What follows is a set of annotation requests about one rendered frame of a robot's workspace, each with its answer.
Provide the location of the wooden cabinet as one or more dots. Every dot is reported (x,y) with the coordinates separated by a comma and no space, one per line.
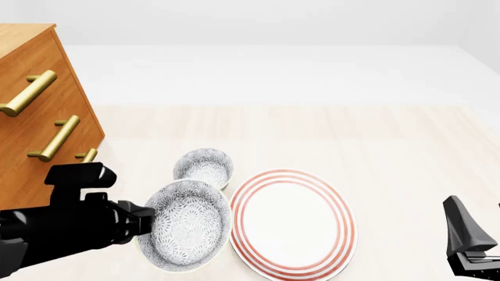
(19,36)

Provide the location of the grey patterned bowl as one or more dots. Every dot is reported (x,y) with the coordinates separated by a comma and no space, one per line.
(187,225)
(205,167)

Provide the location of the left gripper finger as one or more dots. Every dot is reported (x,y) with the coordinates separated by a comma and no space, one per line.
(141,225)
(137,209)

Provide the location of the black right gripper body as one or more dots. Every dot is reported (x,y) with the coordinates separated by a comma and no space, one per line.
(476,266)

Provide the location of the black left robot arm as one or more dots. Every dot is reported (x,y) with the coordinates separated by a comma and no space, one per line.
(39,228)

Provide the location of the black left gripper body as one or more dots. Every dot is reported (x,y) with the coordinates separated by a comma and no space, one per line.
(105,222)

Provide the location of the white plate with red rings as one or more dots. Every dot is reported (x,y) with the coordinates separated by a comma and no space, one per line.
(291,225)

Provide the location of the wooden cabinet drawer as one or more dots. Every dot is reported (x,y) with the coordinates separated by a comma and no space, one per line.
(47,58)
(23,181)
(78,102)

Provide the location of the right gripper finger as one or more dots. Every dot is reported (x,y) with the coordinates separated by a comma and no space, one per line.
(465,231)

